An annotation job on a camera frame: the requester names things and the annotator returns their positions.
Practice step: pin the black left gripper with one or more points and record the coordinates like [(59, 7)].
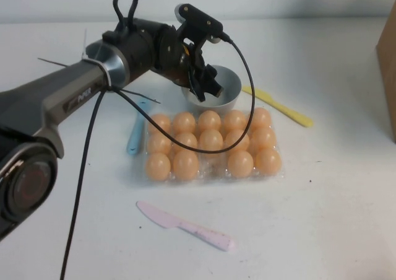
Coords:
[(176, 54)]

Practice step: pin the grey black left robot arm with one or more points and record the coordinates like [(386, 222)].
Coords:
[(77, 81)]

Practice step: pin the orange plastic egg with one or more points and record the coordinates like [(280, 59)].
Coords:
[(268, 161), (161, 122), (185, 166), (185, 141), (184, 122), (236, 140), (157, 166), (261, 119), (234, 120), (157, 145), (240, 164), (211, 140), (264, 139), (209, 121)]

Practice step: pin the clear plastic egg tray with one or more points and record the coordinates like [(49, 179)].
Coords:
[(213, 168)]

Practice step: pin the brown cardboard box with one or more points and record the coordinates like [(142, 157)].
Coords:
[(388, 75)]

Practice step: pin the grey round bowl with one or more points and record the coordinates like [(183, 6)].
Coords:
[(230, 102)]

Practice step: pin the yellow plastic knife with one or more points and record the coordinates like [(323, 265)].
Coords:
[(278, 106)]

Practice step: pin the light blue plastic fork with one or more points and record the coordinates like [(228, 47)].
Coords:
[(135, 140)]

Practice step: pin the white zip tie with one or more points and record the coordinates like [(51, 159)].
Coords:
[(92, 62)]

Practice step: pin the pink plastic knife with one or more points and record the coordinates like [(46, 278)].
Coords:
[(185, 225)]

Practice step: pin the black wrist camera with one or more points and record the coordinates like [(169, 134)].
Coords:
[(201, 20)]

